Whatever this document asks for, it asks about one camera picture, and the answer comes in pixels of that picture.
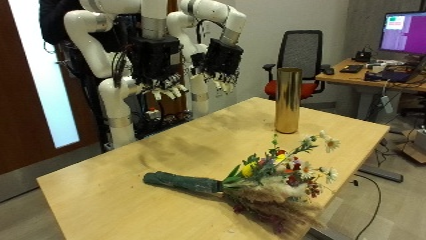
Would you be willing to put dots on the wooden office desk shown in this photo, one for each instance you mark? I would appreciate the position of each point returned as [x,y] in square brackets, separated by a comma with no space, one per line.
[354,78]

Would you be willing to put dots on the grey table foot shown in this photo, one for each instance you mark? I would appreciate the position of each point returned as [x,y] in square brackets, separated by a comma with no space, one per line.
[380,173]

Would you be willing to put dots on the black desk phone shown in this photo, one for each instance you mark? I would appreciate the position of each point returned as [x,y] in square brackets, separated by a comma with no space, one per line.
[362,56]

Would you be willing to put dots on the cardboard box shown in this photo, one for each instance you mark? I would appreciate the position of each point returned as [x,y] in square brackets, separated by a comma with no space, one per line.
[414,146]

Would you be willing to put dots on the white hanging power adapter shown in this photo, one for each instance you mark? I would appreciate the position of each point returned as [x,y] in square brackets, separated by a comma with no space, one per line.
[386,103]

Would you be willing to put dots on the flower bouquet with green stem wrap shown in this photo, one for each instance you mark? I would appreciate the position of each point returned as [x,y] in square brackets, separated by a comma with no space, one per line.
[266,186]

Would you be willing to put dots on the person in black clothes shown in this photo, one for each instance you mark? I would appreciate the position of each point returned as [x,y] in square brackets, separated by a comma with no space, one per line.
[54,20]

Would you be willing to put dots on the computer monitor purple screen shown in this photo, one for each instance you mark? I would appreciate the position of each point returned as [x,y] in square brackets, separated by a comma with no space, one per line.
[406,33]

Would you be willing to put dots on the tall gold cylinder vase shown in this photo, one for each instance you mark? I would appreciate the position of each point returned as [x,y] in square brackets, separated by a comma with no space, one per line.
[287,100]

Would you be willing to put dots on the black office chair red seat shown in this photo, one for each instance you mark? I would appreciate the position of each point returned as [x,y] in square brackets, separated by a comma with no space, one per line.
[300,50]

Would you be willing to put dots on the brown door with glass panel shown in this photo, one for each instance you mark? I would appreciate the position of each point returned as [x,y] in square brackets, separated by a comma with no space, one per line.
[26,100]

